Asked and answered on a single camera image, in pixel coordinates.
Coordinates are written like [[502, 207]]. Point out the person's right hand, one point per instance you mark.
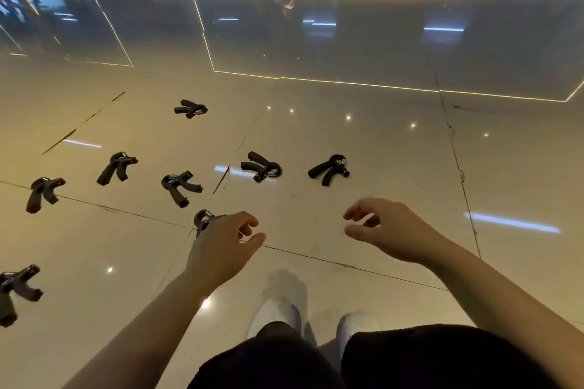
[[401, 233]]

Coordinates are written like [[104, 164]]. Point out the person's left hand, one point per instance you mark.
[[219, 252]]

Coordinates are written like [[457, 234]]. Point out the black spring hand gripper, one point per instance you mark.
[[201, 219]]

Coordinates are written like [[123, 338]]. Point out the group of black hand grippers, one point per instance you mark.
[[262, 167]]

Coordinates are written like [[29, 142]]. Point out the person's left forearm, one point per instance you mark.
[[146, 338]]

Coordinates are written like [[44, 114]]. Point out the person's right forearm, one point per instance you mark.
[[511, 302]]

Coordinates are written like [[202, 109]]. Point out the white left shoe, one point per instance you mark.
[[273, 313]]

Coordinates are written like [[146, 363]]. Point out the white shoe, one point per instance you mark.
[[356, 327], [273, 313]]

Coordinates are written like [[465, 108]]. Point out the white right shoe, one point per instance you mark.
[[356, 327]]

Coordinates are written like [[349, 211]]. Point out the black trousers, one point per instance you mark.
[[410, 361]]

